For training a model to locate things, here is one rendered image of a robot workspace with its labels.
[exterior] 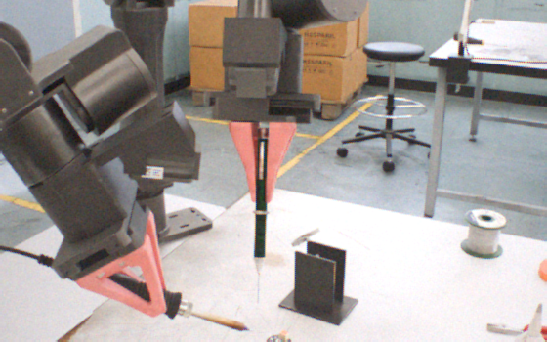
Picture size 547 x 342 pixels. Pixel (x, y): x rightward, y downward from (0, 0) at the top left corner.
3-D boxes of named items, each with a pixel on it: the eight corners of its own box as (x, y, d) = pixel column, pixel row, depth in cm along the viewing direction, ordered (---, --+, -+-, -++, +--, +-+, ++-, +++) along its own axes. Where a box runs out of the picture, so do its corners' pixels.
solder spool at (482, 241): (468, 235, 88) (473, 204, 87) (507, 245, 85) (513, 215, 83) (453, 250, 84) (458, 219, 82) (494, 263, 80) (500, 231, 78)
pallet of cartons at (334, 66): (187, 104, 434) (182, 4, 408) (231, 80, 504) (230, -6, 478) (342, 120, 395) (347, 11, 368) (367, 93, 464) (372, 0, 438)
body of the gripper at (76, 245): (146, 193, 52) (100, 126, 50) (135, 248, 43) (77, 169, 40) (86, 226, 53) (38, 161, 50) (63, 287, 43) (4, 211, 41)
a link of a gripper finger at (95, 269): (193, 267, 54) (139, 188, 51) (193, 312, 47) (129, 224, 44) (132, 299, 54) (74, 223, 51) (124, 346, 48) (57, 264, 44)
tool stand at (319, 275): (317, 314, 76) (276, 242, 76) (378, 295, 70) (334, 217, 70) (297, 338, 71) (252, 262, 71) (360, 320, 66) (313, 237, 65)
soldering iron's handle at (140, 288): (173, 309, 52) (37, 262, 49) (183, 287, 52) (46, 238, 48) (172, 324, 50) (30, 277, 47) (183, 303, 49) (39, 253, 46)
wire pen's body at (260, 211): (270, 255, 55) (273, 139, 54) (266, 259, 53) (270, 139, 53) (253, 254, 55) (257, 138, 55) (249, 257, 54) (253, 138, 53)
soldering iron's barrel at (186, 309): (239, 329, 53) (175, 308, 52) (246, 317, 53) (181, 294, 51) (240, 339, 52) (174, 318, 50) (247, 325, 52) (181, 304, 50)
